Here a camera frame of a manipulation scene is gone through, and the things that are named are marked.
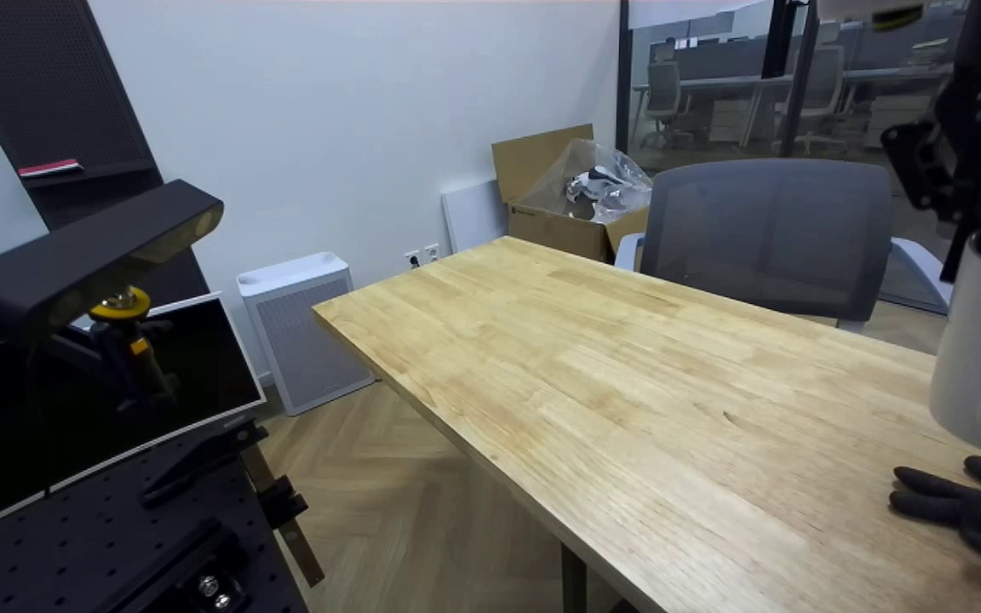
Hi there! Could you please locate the white ceramic mug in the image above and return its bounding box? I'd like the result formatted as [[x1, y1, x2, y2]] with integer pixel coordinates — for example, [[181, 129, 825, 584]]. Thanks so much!
[[926, 230, 981, 461]]

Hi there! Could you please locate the black pole behind glass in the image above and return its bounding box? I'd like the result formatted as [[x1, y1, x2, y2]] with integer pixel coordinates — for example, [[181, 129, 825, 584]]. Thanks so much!
[[759, 0, 827, 155]]

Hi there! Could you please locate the grey mesh office chair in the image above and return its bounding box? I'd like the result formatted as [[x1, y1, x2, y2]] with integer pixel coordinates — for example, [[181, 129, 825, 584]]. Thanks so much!
[[613, 155, 962, 335]]

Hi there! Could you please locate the office desk behind glass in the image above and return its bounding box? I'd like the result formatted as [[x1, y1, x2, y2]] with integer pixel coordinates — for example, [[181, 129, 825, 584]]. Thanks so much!
[[672, 45, 949, 155]]

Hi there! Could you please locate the black glove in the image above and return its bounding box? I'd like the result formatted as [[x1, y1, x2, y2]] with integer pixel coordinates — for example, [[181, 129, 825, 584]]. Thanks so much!
[[887, 454, 981, 572]]

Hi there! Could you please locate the clear crumpled plastic bag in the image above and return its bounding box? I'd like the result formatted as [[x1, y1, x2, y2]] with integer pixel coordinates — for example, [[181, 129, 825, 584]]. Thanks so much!
[[541, 136, 656, 225]]

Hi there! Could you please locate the open cardboard box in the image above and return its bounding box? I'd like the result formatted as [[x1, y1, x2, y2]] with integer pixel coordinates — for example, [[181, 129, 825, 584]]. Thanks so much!
[[492, 121, 656, 264]]

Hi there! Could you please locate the white flat panel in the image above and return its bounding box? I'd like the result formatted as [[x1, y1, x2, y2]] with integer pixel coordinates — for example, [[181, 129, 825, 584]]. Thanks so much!
[[435, 171, 509, 256]]

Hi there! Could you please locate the black table leg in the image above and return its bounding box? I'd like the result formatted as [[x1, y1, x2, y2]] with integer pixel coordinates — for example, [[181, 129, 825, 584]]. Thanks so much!
[[558, 540, 590, 613]]

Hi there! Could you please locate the white air purifier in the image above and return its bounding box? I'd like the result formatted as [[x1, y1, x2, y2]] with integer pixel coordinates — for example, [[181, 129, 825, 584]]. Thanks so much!
[[236, 250, 380, 420]]

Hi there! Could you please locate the black clamp with wood strip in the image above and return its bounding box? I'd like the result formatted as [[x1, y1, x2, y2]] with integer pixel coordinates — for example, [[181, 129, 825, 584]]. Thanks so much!
[[242, 445, 329, 590]]

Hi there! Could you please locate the red label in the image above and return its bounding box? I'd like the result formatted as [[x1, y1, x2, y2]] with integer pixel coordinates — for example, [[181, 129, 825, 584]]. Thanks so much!
[[18, 153, 85, 184]]

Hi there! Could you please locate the black slanted beam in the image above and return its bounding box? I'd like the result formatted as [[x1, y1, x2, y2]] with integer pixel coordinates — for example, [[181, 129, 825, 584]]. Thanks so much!
[[0, 0, 213, 311]]

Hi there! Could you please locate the black optical breadboard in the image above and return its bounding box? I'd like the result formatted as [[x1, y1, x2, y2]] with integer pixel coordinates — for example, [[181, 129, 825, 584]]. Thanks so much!
[[0, 420, 314, 613]]

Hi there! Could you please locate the black glass partition frame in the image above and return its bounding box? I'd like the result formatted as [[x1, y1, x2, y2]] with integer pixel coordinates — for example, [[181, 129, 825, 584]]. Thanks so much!
[[616, 0, 638, 150]]

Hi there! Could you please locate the white wall outlet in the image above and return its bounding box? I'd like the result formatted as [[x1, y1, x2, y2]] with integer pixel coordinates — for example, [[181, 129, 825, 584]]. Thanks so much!
[[401, 237, 446, 271]]

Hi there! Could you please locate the black lever handle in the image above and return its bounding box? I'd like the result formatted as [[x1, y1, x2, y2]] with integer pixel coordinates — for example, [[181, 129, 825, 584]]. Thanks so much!
[[145, 420, 268, 506]]

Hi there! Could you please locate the yellow knob camera mount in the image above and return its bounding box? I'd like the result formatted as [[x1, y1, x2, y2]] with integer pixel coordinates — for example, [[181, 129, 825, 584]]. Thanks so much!
[[85, 281, 181, 406]]

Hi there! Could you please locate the black mount base with bolts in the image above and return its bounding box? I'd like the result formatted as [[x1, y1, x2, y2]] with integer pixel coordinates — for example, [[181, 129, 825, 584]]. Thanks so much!
[[112, 517, 257, 613]]

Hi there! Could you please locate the black stereo camera bar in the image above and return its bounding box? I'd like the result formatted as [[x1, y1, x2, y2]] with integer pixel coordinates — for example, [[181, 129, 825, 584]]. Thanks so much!
[[0, 177, 230, 343]]

